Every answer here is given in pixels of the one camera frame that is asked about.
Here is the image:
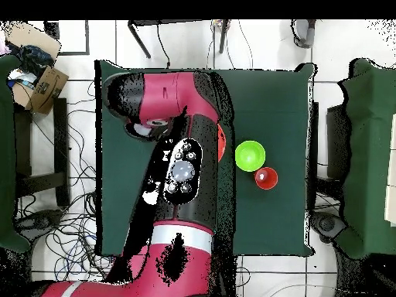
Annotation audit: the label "large orange bowl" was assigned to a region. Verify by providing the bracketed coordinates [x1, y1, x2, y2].
[217, 122, 227, 164]

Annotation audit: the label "small green bowl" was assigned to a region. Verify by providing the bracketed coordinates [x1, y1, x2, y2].
[234, 140, 266, 172]

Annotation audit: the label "orange cup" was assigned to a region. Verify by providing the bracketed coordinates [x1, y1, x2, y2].
[254, 166, 278, 190]

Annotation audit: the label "dark green tablecloth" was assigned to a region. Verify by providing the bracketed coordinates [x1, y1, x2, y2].
[94, 59, 316, 257]

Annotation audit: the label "black bench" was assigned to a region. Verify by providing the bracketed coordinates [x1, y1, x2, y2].
[13, 97, 71, 209]

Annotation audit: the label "black box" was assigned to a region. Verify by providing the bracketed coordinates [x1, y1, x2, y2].
[326, 104, 352, 180]

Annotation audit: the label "printed cardboard box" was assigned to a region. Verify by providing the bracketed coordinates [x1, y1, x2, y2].
[12, 65, 70, 116]

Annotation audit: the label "person's foot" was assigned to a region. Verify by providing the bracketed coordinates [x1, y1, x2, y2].
[290, 19, 317, 49]

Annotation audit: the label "green cloth covered table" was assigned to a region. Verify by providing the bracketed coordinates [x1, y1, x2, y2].
[0, 54, 32, 254]
[335, 57, 396, 260]

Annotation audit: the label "white board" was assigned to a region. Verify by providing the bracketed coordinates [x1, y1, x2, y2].
[384, 113, 396, 228]

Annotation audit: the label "plain cardboard box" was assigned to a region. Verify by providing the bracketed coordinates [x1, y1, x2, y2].
[5, 20, 63, 61]

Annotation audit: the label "tangled floor cables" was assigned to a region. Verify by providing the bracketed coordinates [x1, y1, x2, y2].
[15, 80, 115, 282]

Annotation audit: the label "black table frame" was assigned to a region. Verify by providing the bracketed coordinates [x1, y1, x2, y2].
[127, 19, 231, 60]

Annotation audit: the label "grey pedestal leg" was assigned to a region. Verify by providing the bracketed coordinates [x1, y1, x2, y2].
[310, 211, 347, 244]
[15, 209, 64, 239]

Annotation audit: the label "black square frame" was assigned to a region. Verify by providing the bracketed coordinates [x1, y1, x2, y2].
[43, 19, 90, 56]

